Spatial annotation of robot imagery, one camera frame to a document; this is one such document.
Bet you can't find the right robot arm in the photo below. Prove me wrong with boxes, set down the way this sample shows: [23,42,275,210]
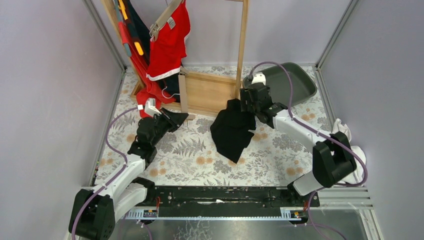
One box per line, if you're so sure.
[240,83,357,197]

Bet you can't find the black underwear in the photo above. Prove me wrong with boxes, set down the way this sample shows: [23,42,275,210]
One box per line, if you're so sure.
[210,98,256,164]

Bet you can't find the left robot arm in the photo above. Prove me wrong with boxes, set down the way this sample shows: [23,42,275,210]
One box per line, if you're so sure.
[68,108,189,240]

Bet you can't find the yellow hanger on rack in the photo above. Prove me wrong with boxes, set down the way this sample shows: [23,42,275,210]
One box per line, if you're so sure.
[118,0,144,56]

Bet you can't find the red hanging garment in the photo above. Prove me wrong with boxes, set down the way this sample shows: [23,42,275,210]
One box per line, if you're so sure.
[118,21,177,109]

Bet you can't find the beige clip hanger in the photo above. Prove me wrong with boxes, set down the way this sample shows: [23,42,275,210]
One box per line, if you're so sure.
[149,0,185,41]

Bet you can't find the white crumpled cloth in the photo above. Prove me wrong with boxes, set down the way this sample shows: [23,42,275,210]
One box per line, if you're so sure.
[331,118,366,185]

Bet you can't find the red white-trimmed underwear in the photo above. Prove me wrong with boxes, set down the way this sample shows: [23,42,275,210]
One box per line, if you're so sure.
[147,1,191,81]

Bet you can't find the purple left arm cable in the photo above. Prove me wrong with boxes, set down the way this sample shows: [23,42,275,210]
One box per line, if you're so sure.
[70,106,153,240]

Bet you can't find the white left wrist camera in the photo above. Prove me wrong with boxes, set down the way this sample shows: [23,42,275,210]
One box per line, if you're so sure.
[137,98,162,117]

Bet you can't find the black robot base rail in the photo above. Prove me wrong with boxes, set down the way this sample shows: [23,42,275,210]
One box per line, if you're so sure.
[137,185,320,221]

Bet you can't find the wooden rack with base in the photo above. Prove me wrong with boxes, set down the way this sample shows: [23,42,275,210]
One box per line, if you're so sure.
[101,0,249,116]

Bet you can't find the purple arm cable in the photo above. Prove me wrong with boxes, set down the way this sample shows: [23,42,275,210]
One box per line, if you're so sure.
[70,106,153,240]
[248,61,369,240]

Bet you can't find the dark navy hanging garment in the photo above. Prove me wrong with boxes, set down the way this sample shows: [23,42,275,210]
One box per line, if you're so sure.
[126,0,181,103]

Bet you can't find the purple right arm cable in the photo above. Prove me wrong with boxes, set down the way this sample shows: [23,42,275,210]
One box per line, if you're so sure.
[248,61,369,240]

